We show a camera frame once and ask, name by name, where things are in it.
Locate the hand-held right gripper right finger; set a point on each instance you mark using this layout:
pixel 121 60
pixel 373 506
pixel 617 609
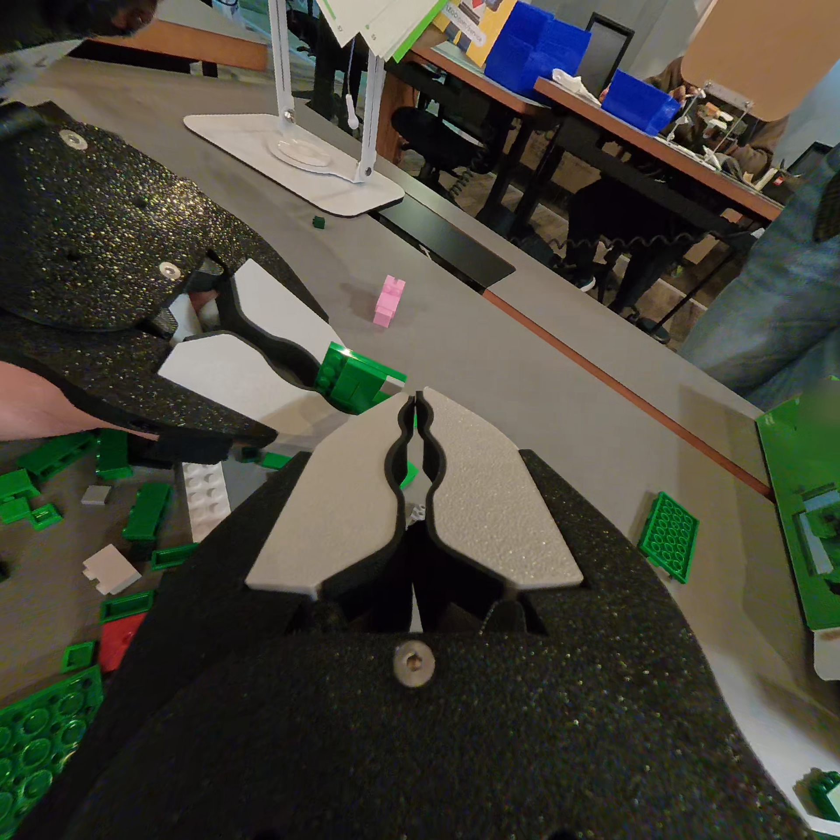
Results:
pixel 499 518

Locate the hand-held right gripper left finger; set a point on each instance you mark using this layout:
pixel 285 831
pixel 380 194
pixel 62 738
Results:
pixel 328 518

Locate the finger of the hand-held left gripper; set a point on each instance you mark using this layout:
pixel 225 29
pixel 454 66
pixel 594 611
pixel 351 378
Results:
pixel 223 380
pixel 282 308

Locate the green brick frame assembly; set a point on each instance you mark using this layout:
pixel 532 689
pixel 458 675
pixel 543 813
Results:
pixel 348 380

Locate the person's left hand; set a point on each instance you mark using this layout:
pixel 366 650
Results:
pixel 33 407

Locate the pink brick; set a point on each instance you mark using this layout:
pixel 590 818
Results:
pixel 387 305

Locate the long white brick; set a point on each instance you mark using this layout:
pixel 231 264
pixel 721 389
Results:
pixel 207 499

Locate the pile of loose green bricks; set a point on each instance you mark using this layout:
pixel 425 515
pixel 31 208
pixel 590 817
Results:
pixel 148 512

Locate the white stand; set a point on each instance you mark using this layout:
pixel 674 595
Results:
pixel 229 131

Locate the long green plate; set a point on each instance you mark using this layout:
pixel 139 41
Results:
pixel 669 535

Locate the small grey tile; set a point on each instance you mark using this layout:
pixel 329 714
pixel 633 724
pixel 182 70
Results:
pixel 95 495

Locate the small white brick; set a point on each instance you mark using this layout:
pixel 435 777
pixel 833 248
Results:
pixel 111 568

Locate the black office chair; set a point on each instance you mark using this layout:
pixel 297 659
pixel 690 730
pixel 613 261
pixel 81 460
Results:
pixel 433 138

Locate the red square tile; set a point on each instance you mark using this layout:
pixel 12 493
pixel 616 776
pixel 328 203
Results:
pixel 121 643

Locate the green toy box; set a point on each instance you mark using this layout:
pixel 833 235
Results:
pixel 787 525

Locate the instruction booklet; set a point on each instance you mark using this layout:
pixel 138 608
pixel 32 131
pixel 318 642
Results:
pixel 380 26

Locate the wooden table black legs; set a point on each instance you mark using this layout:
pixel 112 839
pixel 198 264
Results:
pixel 656 141
pixel 472 75

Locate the yellow cardboard box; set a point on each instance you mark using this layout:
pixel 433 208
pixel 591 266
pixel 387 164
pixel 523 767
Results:
pixel 489 33

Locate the large blue storage bin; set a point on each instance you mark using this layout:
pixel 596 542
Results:
pixel 525 52

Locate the white crumpled paper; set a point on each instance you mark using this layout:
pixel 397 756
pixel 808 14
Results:
pixel 574 85

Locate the small blue storage bin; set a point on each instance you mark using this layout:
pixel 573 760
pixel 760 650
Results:
pixel 636 105

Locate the black monitor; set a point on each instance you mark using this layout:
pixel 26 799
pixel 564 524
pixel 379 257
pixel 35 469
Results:
pixel 607 52

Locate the dark green corner brick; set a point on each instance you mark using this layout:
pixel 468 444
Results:
pixel 825 797

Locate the small black display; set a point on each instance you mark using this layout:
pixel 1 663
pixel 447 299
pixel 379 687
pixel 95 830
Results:
pixel 810 164

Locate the large green base plate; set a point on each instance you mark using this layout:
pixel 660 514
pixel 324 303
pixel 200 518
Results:
pixel 46 735

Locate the clear acrylic frame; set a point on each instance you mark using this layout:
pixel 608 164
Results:
pixel 728 95

